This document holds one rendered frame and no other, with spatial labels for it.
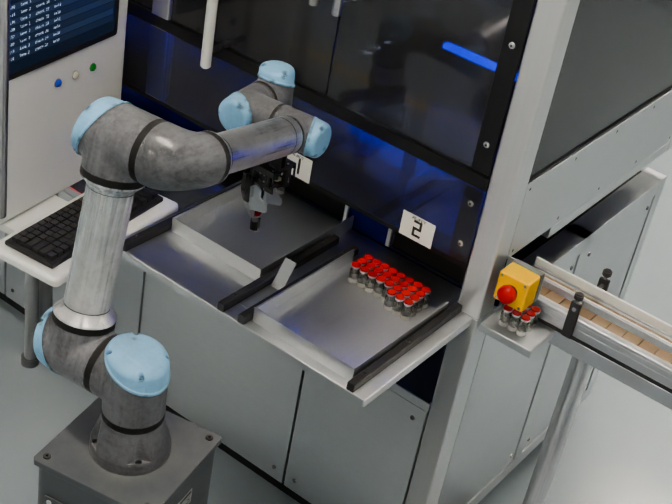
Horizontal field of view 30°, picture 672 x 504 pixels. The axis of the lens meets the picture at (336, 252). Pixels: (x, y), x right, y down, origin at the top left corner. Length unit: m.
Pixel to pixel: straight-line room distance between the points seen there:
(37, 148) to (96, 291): 0.75
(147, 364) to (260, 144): 0.44
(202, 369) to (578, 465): 1.18
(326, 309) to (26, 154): 0.78
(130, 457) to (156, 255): 0.58
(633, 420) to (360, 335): 1.64
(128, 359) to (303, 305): 0.54
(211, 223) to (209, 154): 0.78
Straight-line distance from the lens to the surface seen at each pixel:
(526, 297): 2.64
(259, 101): 2.46
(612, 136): 2.97
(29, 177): 2.97
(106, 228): 2.21
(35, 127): 2.91
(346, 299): 2.71
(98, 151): 2.15
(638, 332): 2.72
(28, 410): 3.67
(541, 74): 2.45
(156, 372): 2.24
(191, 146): 2.10
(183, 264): 2.74
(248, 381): 3.28
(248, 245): 2.82
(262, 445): 3.36
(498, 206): 2.59
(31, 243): 2.86
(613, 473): 3.86
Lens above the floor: 2.44
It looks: 33 degrees down
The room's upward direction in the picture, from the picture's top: 11 degrees clockwise
